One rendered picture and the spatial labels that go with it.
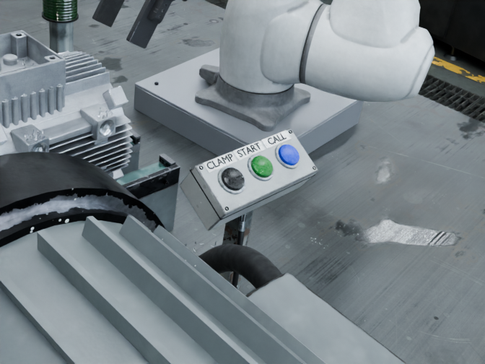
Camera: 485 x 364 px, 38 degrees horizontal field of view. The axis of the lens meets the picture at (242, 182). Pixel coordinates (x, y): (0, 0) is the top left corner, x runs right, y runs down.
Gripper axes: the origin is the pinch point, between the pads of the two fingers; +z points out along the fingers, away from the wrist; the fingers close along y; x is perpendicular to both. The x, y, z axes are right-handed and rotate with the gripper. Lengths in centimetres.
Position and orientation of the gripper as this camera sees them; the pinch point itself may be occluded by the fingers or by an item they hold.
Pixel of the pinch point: (128, 12)
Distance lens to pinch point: 93.9
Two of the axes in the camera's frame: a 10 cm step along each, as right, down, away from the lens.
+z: -4.8, 8.6, 1.7
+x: 5.5, 1.4, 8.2
